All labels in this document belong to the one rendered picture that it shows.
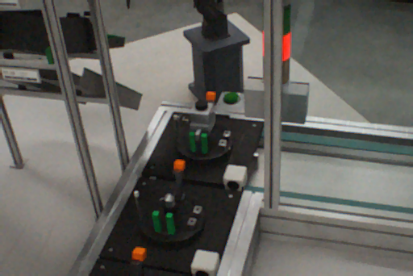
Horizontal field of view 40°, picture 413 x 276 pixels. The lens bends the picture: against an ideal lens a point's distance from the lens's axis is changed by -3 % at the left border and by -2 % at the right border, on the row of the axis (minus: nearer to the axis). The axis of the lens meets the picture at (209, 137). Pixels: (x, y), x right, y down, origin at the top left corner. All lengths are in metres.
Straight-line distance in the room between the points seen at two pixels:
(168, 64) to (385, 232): 0.98
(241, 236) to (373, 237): 0.28
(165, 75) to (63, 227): 0.68
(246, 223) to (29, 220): 0.55
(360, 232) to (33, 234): 0.75
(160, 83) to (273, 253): 0.76
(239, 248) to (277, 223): 0.14
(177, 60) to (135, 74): 0.15
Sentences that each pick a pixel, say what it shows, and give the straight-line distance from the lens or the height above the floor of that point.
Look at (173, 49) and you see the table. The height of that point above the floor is 0.86.
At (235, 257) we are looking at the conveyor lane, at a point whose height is 0.95.
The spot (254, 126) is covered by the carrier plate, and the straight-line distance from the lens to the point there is 1.46.
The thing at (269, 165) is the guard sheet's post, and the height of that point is 1.08.
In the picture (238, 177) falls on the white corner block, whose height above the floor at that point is 0.99.
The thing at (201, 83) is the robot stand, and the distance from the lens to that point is 1.71.
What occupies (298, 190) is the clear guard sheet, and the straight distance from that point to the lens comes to 1.22.
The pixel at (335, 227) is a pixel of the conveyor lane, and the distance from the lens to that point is 1.27.
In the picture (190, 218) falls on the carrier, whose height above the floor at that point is 1.00.
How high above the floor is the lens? 1.86
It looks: 38 degrees down
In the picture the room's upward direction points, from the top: 4 degrees counter-clockwise
